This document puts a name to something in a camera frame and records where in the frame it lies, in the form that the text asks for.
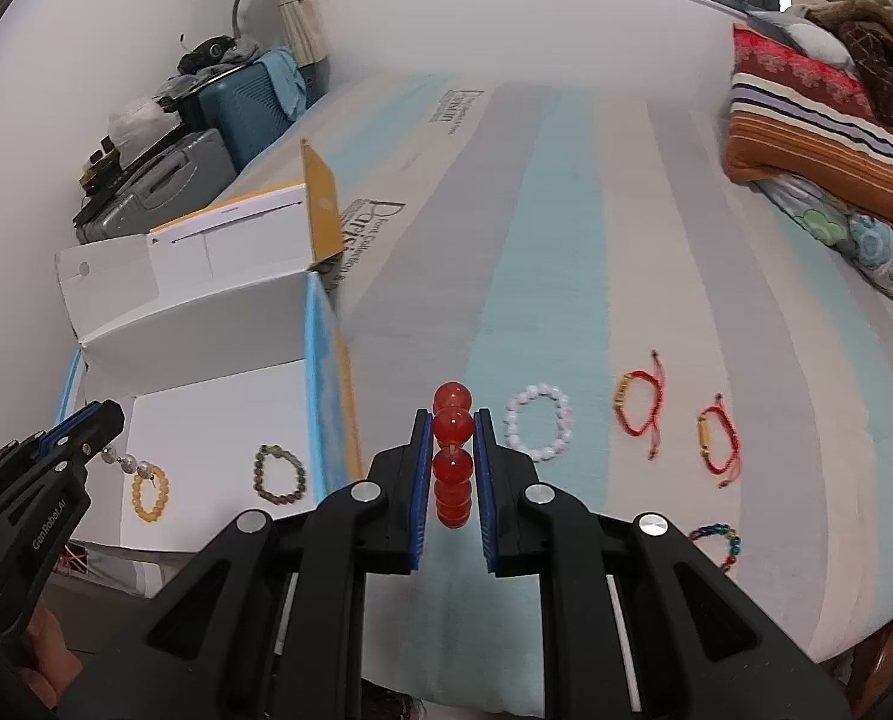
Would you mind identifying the yellow bead bracelet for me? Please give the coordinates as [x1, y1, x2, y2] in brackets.
[129, 465, 170, 524]

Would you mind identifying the red bead bracelet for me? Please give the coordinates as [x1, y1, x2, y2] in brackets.
[430, 381, 478, 530]

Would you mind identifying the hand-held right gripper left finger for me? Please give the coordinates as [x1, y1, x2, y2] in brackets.
[64, 409, 433, 720]

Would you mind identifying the beige curtain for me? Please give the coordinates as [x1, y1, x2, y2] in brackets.
[259, 0, 332, 103]

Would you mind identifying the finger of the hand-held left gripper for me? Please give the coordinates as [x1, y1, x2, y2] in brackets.
[41, 399, 127, 470]
[0, 429, 67, 494]

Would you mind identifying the pearl bracelet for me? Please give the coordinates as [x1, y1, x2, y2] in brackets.
[100, 447, 157, 481]

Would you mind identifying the striped folded blanket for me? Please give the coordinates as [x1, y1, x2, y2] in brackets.
[721, 22, 893, 245]

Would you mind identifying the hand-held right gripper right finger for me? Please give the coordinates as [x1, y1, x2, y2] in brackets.
[472, 409, 853, 720]

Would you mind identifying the teal suitcase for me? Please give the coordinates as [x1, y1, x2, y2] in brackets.
[190, 52, 307, 175]

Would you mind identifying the grey suitcase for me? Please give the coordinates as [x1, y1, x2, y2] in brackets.
[74, 127, 239, 245]

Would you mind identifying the black bag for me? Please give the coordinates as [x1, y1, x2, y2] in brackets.
[176, 34, 242, 77]

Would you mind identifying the red cord bracelet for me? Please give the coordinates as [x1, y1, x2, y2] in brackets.
[694, 393, 741, 489]
[612, 349, 666, 461]

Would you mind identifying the small dark gadget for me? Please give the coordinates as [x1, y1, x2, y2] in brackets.
[79, 139, 127, 190]

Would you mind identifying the striped bedsheet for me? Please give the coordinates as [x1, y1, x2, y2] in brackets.
[296, 73, 893, 718]

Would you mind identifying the person's left hand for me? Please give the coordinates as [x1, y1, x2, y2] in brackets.
[17, 598, 82, 700]

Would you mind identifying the brown blanket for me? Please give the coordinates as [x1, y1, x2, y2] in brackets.
[802, 0, 893, 130]

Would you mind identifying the floral quilt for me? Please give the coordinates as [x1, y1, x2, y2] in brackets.
[754, 172, 893, 325]

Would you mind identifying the white bead bracelet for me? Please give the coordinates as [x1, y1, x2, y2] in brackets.
[502, 383, 574, 464]

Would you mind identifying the multicolour glass bead bracelet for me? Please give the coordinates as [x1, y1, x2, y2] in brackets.
[687, 524, 741, 578]

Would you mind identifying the white plastic bag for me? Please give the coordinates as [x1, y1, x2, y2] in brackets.
[109, 94, 175, 160]

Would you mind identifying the light blue cloth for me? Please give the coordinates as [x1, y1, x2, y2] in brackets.
[254, 49, 310, 122]

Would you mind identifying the green brown bead bracelet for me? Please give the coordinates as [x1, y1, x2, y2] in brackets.
[250, 444, 307, 508]

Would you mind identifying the grey pillow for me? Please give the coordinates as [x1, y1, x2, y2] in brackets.
[747, 7, 854, 70]

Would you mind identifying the blue yellow cardboard box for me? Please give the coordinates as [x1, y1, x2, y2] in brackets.
[52, 139, 367, 602]

